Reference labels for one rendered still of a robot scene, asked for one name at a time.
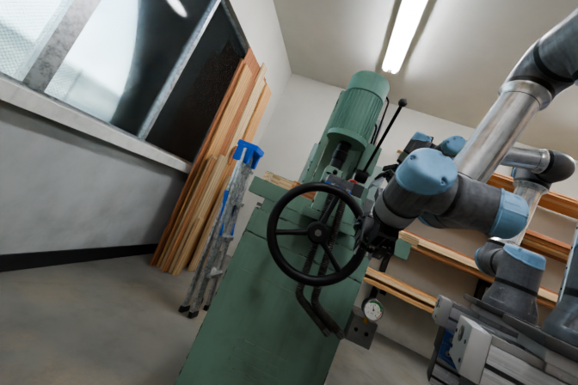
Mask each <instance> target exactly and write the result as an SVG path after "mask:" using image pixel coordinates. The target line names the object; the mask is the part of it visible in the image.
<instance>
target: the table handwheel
mask: <svg viewBox="0 0 578 385"><path fill-rule="evenodd" d="M308 192H325V193H330V194H333V195H335V196H334V197H333V199H332V201H331V203H330V205H329V208H328V209H327V210H326V212H325V213H324V215H323V217H322V219H321V221H320V222H313V223H311V224H310V225H309V226H308V228H307V229H277V223H278V220H279V217H280V213H281V212H282V211H283V209H284V208H285V207H286V205H287V204H288V203H289V202H290V201H291V200H293V199H294V198H296V197H297V196H299V195H301V194H303V193H308ZM339 199H341V200H342V201H344V202H345V203H346V204H347V205H348V207H349V208H350V209H351V211H352V212H353V214H354V216H355V218H356V219H357V218H358V217H359V216H361V217H362V216H363V215H364V212H363V210H362V208H361V207H360V205H359V203H358V202H357V201H356V200H355V198H354V197H353V196H352V195H351V194H349V193H348V192H346V191H345V190H343V189H342V188H340V187H338V186H335V185H333V184H329V183H326V182H308V183H304V184H301V185H298V186H295V187H294V188H292V189H290V190H289V191H287V192H286V193H285V194H283V195H282V196H281V197H280V199H279V200H278V201H277V202H276V204H275V205H274V208H273V209H272V211H271V213H270V215H269V218H268V221H267V244H268V248H269V251H270V254H271V255H272V257H273V259H274V262H275V263H276V265H277V266H278V267H279V269H280V270H281V271H282V272H283V273H285V275H287V276H288V277H289V278H291V279H293V280H295V281H297V282H299V283H301V284H305V285H309V286H317V287H321V286H329V285H332V284H337V283H339V282H341V281H342V280H344V279H346V278H347V277H349V276H350V275H351V274H352V273H353V272H354V271H355V270H356V269H357V268H358V267H359V265H360V263H361V262H362V260H363V259H364V257H365V255H366V251H365V249H361V248H358V250H357V252H356V254H354V255H353V257H352V258H351V260H350V261H349V262H348V263H347V264H346V265H345V266H344V267H343V268H341V267H340V265H339V264H338V262H337V260H336V259H335V256H334V255H333V254H332V252H331V250H330V248H329V245H328V243H327V242H326V240H327V239H328V237H329V230H328V228H327V226H326V225H325V224H326V222H327V221H328V219H329V217H330V215H331V213H332V211H333V209H334V208H335V206H336V204H337V202H338V201H339ZM276 235H307V236H308V238H309V240H310V241H311V242H313V243H316V244H321V246H322V247H323V250H324V251H325V253H326V254H327V255H328V257H329V260H330V261H331V263H332V265H333V267H334V268H335V272H333V273H330V274H328V275H322V276H314V275H309V274H306V273H303V272H300V271H299V270H297V269H295V268H294V267H293V266H291V265H290V264H289V263H288V262H287V261H286V259H285V258H284V256H283V255H282V253H281V251H280V249H279V246H278V242H277V237H276Z"/></svg>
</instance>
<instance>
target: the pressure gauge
mask: <svg viewBox="0 0 578 385"><path fill-rule="evenodd" d="M373 308H374V311H372V310H373ZM361 309H362V312H363V313H364V315H365V317H364V320H363V322H365V324H368V321H378V320H380V319H381V318H382V316H383V314H384V308H383V306H382V304H381V303H380V302H379V301H378V300H377V299H376V298H374V297H368V298H366V299H365V300H364V301H363V302H362V304H361Z"/></svg>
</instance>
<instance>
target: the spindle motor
mask: <svg viewBox="0 0 578 385"><path fill-rule="evenodd" d="M389 90H390V86H389V83H388V81H387V80H386V78H384V77H383V76H381V75H380V74H378V73H376V72H374V71H369V70H361V71H358V72H356V73H355V74H353V75H352V77H351V79H350V82H349V84H348V86H347V89H346V91H345V94H344V96H343V97H342V100H341V103H340V106H339V107H338V109H337V112H336V114H335V117H334V119H333V121H332V124H331V126H330V128H329V131H328V133H327V138H328V139H329V140H330V141H331V142H333V143H334V144H336V145H338V141H339V140H343V141H346V142H348V143H350V144H351V145H352V147H351V149H350V150H353V151H364V150H365V149H366V146H367V144H368V141H369V139H370V136H371V135H372V131H373V128H374V126H375V124H376V122H377V119H378V116H379V114H380V111H381V109H382V106H383V105H384V101H385V99H386V96H387V95H388V92H389Z"/></svg>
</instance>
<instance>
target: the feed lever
mask: <svg viewBox="0 0 578 385"><path fill-rule="evenodd" d="M407 104H408V101H407V100H406V99H404V98H402V99H400V100H399V102H398V106H399V107H398V109H397V110H396V112H395V114H394V116H393V118H392V119H391V121H390V123H389V124H388V126H387V128H386V130H385V132H384V134H383V136H382V137H381V139H380V140H379V142H378V145H377V147H376V148H375V150H374V151H373V153H372V155H371V157H370V159H369V161H368V162H367V164H366V166H365V168H364V169H363V170H361V169H358V170H357V172H356V174H355V176H354V180H356V181H357V182H358V184H359V183H361V184H365V183H366V180H367V178H368V175H369V174H368V173H367V172H366V171H367V169H368V167H369V165H370V163H371V162H372V159H373V157H374V156H375V155H376V153H377V151H378V149H379V147H380V145H381V144H382V142H383V141H384V139H385V137H386V135H387V133H388V132H389V130H390V128H391V126H392V125H393V123H394V121H395V119H396V118H397V115H398V114H399V113H400V111H401V109H402V107H406V106H407Z"/></svg>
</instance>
